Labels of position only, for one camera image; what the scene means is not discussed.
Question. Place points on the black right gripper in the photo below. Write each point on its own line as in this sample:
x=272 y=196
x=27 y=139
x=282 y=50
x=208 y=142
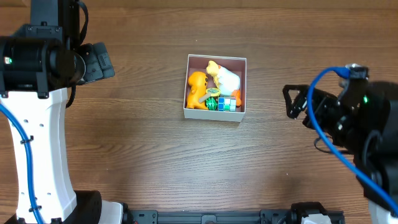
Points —
x=310 y=107

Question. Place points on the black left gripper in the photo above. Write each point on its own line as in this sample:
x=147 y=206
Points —
x=101 y=62

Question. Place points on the white yellow duck toy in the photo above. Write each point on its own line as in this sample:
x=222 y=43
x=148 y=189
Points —
x=226 y=81

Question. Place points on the colourful puzzle cube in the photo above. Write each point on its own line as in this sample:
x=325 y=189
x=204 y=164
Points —
x=226 y=104

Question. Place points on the wooden cat rattle drum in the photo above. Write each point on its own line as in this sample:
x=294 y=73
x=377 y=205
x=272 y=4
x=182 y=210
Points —
x=210 y=92

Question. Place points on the green round plastic wheel toy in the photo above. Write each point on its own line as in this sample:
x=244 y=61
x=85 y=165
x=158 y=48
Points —
x=211 y=103

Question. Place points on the orange dinosaur toy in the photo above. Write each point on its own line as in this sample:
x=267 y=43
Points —
x=198 y=84

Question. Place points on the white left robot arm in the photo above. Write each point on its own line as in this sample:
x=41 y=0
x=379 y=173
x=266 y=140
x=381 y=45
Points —
x=42 y=64

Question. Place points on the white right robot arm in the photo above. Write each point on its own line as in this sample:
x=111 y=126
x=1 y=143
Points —
x=361 y=121

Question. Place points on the white box pink interior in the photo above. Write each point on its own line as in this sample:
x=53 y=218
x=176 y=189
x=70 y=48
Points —
x=234 y=64

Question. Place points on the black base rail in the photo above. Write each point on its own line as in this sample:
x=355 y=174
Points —
x=258 y=217

